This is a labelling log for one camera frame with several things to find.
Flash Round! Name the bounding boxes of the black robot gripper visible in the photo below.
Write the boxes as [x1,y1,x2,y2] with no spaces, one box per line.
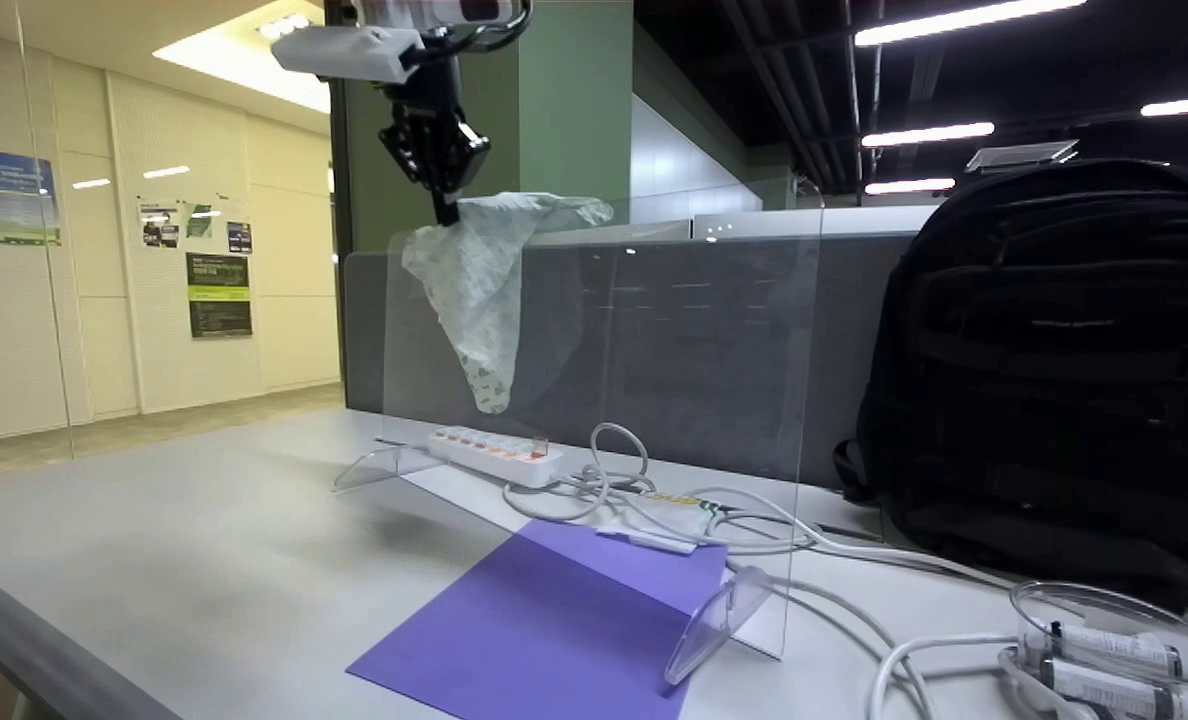
[377,44,497,229]

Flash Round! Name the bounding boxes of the pale green patterned cloth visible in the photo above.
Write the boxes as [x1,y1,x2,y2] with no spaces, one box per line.
[395,190,615,420]

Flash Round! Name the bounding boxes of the clear acrylic screen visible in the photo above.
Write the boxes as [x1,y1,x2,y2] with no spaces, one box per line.
[331,198,831,696]

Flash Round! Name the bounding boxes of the green pillar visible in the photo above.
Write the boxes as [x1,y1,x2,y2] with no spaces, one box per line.
[323,0,635,257]

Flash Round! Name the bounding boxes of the white power strip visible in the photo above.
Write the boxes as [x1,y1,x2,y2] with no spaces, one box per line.
[425,424,569,493]

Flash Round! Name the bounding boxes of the bright ceiling light panel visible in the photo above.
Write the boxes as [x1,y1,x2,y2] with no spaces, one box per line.
[148,0,336,117]

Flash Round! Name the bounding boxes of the grey desk partition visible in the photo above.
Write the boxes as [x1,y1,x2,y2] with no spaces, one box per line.
[336,214,920,493]

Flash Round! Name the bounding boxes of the purple paper sheet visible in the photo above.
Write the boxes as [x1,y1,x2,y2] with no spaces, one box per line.
[343,518,732,720]

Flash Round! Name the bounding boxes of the black backpack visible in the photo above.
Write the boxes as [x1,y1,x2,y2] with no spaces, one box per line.
[831,152,1188,617]

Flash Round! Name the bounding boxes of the dark green wall sign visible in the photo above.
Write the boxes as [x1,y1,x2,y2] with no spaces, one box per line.
[187,297,254,346]
[184,250,254,297]

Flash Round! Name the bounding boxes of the small photo wall notice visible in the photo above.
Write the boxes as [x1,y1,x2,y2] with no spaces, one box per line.
[134,200,184,252]

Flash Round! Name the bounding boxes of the white looped power cable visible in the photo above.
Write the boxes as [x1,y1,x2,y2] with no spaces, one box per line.
[497,420,823,559]

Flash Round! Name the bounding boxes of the blue and green wall poster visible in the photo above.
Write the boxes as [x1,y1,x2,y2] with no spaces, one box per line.
[0,146,65,250]

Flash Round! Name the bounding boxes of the white cable toward adapters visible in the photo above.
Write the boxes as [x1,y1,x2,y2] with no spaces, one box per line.
[697,531,1188,720]

